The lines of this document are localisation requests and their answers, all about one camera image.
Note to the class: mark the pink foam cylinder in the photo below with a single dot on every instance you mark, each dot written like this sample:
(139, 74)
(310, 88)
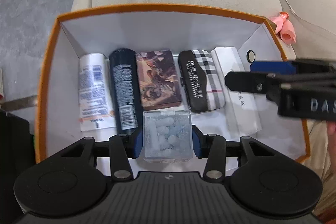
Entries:
(287, 33)

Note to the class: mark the white tube bottle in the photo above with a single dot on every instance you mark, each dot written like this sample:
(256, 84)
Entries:
(95, 102)

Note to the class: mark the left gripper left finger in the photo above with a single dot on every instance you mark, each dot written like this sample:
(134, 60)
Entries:
(123, 147)

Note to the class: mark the pink pump bottle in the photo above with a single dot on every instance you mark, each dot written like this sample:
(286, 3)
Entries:
(279, 21)

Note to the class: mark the plaid manicure case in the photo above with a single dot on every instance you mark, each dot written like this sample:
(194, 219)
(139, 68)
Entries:
(200, 79)

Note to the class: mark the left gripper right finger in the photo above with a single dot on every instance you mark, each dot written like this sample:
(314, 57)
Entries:
(213, 148)

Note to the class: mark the brown illustrated card box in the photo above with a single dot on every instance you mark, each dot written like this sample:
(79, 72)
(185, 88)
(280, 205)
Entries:
(158, 80)

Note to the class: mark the person right hand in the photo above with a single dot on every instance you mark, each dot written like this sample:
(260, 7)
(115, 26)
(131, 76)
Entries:
(331, 133)

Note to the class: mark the long white box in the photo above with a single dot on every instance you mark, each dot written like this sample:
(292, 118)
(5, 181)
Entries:
(240, 109)

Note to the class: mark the orange cardboard box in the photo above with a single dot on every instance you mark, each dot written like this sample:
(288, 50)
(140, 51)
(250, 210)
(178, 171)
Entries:
(150, 27)

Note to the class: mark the dark blue spray can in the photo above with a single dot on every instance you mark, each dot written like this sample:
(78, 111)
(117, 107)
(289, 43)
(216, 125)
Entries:
(125, 91)

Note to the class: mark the clear plastic box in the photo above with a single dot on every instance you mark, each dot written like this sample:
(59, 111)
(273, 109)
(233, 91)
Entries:
(167, 136)

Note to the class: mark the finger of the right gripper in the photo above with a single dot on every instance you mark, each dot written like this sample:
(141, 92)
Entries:
(252, 82)
(276, 67)

